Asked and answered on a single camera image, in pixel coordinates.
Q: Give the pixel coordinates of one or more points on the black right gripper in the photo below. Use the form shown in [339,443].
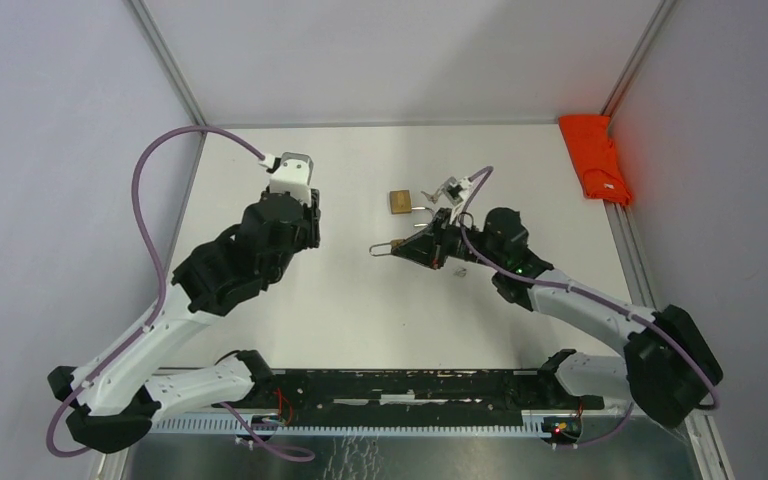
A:
[428,247]

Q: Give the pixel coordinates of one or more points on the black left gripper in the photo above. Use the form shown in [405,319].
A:
[313,220]

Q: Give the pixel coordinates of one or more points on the small brass padlock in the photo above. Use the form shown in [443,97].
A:
[385,248]

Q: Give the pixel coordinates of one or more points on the large brass padlock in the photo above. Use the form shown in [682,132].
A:
[400,203]

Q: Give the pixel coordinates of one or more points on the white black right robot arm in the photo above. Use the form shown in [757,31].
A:
[660,362]

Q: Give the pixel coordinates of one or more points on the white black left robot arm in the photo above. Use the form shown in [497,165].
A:
[113,401]

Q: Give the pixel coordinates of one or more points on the orange folded cloth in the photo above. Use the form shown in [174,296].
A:
[594,157]

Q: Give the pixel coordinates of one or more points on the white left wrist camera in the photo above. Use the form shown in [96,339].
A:
[289,173]

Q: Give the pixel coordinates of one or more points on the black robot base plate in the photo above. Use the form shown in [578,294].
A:
[412,398]

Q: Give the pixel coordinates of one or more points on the left aluminium frame rail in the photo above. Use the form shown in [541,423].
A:
[169,66]

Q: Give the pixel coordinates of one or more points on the aluminium corner frame rail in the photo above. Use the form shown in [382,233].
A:
[662,14]

